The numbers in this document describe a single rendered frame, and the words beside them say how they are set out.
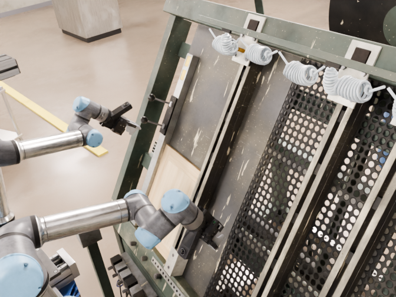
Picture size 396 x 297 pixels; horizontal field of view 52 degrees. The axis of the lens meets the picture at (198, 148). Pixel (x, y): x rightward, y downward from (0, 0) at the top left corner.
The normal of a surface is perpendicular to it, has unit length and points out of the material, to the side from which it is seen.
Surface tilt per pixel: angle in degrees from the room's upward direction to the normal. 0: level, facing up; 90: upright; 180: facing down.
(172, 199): 28
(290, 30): 60
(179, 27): 90
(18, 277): 82
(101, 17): 90
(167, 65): 90
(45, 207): 0
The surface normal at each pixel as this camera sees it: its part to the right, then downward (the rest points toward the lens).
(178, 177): -0.77, -0.11
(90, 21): 0.64, 0.36
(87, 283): -0.10, -0.84
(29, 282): 0.45, 0.32
